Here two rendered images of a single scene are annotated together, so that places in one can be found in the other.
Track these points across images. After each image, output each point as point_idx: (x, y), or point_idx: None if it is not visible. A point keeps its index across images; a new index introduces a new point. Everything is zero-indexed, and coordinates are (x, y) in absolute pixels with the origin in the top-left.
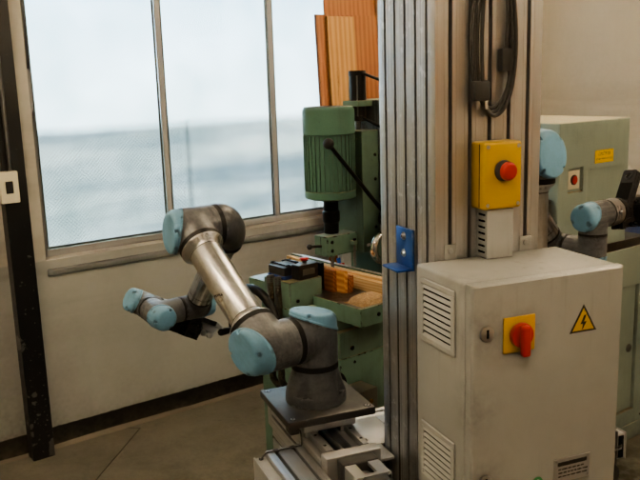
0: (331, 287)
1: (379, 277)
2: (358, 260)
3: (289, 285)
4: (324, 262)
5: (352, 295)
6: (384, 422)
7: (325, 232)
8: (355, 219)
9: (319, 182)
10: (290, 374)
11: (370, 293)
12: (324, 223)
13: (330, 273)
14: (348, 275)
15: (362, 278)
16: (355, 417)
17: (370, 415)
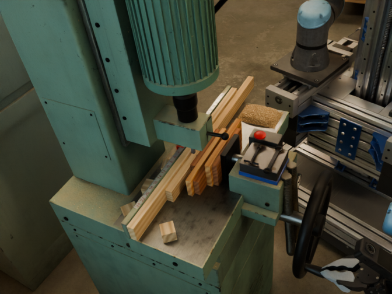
0: (240, 145)
1: (222, 105)
2: (128, 154)
3: (297, 154)
4: (169, 168)
5: (246, 130)
6: (383, 107)
7: (195, 119)
8: None
9: (217, 46)
10: (247, 261)
11: (261, 107)
12: (192, 109)
13: (239, 135)
14: (219, 132)
15: (220, 121)
16: (390, 120)
17: (380, 115)
